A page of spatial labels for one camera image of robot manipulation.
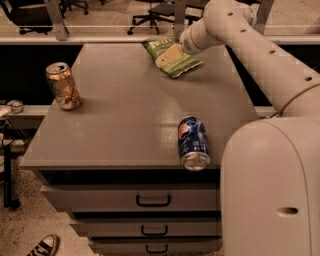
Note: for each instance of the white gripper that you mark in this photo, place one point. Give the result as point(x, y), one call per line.
point(187, 42)

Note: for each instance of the green jalapeno chip bag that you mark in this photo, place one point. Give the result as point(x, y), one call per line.
point(157, 47)

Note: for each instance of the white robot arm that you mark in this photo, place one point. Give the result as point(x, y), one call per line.
point(270, 169)

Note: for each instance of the blue pepsi can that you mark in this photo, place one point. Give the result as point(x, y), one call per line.
point(193, 144)

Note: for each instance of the gold soda can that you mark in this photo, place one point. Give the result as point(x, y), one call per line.
point(63, 87)

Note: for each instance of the black office chair centre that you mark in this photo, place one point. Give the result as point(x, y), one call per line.
point(162, 10)

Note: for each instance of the black office chair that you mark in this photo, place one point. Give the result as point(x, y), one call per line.
point(28, 15)
point(162, 10)

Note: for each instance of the grey drawer cabinet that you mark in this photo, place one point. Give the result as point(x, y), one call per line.
point(123, 141)

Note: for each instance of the black office chair left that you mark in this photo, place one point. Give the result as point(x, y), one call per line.
point(28, 15)

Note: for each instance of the small round dish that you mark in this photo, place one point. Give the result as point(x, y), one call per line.
point(16, 106)

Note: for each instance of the black and white sneaker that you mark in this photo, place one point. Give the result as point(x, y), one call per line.
point(48, 246)

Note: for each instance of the top drawer black handle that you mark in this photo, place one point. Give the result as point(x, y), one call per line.
point(153, 201)

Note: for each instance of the drawer black handle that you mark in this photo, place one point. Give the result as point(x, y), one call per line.
point(154, 231)
point(153, 201)
point(156, 249)

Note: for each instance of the middle drawer black handle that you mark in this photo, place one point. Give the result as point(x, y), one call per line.
point(154, 231)

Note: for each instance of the bottom drawer black handle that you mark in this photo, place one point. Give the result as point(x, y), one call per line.
point(156, 249)

